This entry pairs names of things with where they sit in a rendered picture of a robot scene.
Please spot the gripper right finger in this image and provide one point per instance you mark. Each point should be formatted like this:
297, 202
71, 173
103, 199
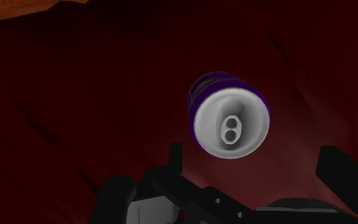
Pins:
343, 176

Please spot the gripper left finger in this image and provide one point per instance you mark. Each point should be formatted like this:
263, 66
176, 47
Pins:
178, 189

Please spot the purple drink can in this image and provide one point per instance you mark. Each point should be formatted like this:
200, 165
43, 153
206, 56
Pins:
209, 124

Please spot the dark red bed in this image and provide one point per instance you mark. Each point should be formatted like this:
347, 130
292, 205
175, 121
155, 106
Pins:
73, 99

